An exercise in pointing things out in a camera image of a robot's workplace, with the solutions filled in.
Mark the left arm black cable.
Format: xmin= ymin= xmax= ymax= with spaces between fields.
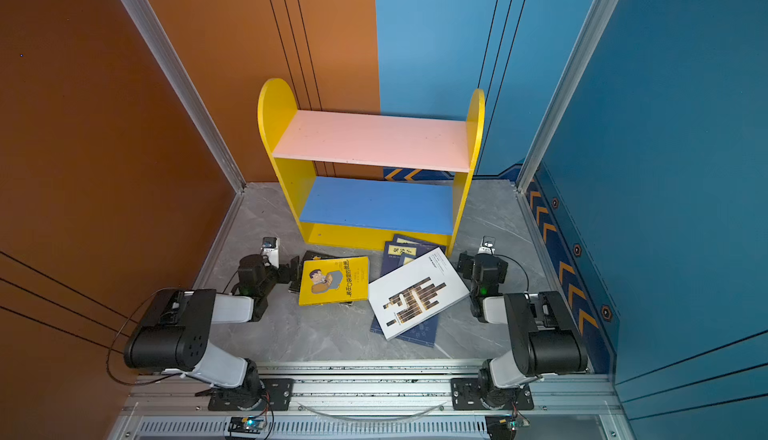
xmin=105 ymin=286 xmax=181 ymax=387

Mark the black book yellow title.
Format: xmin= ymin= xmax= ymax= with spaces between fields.
xmin=288 ymin=250 xmax=335 ymax=294

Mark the yellow pink blue bookshelf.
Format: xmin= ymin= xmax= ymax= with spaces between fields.
xmin=257 ymin=78 xmax=486 ymax=254

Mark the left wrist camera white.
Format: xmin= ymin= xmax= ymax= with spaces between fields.
xmin=260 ymin=236 xmax=280 ymax=267

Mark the navy book rearmost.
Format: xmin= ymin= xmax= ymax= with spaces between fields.
xmin=393 ymin=233 xmax=446 ymax=253

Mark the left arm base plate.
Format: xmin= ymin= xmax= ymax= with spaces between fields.
xmin=208 ymin=377 xmax=294 ymax=412

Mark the left green circuit board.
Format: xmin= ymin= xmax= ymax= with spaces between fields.
xmin=226 ymin=416 xmax=269 ymax=439

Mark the aluminium frame post right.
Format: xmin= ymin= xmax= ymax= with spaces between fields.
xmin=515 ymin=0 xmax=619 ymax=194

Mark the aluminium frame post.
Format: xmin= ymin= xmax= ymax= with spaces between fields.
xmin=120 ymin=0 xmax=246 ymax=194
xmin=515 ymin=0 xmax=619 ymax=194

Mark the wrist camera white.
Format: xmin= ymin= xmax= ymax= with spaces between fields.
xmin=260 ymin=236 xmax=280 ymax=267
xmin=478 ymin=236 xmax=496 ymax=255

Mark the navy book middle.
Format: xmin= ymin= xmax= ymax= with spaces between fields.
xmin=380 ymin=252 xmax=417 ymax=277

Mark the navy book lowest front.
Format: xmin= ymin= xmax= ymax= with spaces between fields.
xmin=396 ymin=315 xmax=439 ymax=348

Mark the right circuit board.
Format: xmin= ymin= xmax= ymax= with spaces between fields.
xmin=485 ymin=416 xmax=530 ymax=440

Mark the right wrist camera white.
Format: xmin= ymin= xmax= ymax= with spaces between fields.
xmin=478 ymin=236 xmax=496 ymax=255

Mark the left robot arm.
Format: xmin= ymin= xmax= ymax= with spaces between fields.
xmin=123 ymin=254 xmax=299 ymax=412

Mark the yellow cartoon cover book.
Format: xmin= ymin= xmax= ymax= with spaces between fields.
xmin=298 ymin=256 xmax=369 ymax=306

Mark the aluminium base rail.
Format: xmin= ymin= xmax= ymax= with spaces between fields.
xmin=113 ymin=358 xmax=631 ymax=440

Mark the aluminium frame post left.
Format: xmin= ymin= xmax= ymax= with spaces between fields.
xmin=120 ymin=0 xmax=246 ymax=194

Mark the navy book near shelf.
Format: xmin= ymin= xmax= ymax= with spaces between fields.
xmin=384 ymin=241 xmax=436 ymax=261

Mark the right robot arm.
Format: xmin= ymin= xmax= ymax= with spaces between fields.
xmin=457 ymin=252 xmax=589 ymax=410

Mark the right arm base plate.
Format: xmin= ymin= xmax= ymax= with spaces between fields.
xmin=450 ymin=378 xmax=535 ymax=411

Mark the white book brown pattern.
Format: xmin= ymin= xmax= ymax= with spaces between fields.
xmin=368 ymin=248 xmax=470 ymax=340

